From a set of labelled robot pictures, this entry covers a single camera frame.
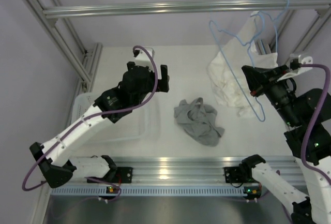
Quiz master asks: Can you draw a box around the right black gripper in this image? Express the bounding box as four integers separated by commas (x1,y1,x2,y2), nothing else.
241,65,300,127

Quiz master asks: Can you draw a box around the grey tank top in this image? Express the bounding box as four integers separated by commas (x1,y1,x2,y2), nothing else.
174,97,224,147

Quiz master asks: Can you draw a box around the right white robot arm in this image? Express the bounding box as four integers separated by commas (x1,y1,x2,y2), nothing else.
238,63,330,223

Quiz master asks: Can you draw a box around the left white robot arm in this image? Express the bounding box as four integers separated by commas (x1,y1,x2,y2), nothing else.
29,62,169,188

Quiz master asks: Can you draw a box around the white tank top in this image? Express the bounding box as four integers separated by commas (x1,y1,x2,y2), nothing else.
206,11,279,118

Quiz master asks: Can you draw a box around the white plastic basket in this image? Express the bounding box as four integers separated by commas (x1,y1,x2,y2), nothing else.
71,93,158,144

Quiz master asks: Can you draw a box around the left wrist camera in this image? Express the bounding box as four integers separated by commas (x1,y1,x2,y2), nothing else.
133,48,153,69

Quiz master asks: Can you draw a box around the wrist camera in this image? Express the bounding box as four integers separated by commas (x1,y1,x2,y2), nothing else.
277,53,313,82
133,48,153,69

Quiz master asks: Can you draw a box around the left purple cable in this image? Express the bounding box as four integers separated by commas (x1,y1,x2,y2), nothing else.
22,45,159,191

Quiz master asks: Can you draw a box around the purple cable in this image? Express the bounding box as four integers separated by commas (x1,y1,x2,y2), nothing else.
294,63,331,186
22,45,159,191

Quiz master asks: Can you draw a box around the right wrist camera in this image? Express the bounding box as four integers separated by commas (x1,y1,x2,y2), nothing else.
277,53,313,82

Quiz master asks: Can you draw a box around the left aluminium frame post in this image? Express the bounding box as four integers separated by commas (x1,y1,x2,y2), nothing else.
5,0,103,85

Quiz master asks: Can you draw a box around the aluminium frame post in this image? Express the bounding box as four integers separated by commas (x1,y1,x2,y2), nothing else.
5,0,103,85
277,4,330,65

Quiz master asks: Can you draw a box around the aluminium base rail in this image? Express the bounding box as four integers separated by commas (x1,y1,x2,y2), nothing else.
41,156,303,183

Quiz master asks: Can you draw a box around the right aluminium frame post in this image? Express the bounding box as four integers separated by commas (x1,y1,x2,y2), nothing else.
277,4,330,65

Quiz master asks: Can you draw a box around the aluminium hanging rail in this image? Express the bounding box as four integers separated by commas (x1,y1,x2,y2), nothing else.
42,0,330,19

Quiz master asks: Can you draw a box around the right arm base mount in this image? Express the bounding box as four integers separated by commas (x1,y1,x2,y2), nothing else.
223,166,244,184

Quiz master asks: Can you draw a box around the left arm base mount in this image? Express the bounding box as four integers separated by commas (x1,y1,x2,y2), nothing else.
93,167,133,184

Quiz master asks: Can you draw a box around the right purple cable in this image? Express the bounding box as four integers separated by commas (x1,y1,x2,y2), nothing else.
294,63,331,186

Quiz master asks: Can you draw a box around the perforated cable duct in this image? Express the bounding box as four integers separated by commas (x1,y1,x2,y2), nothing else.
51,185,247,197

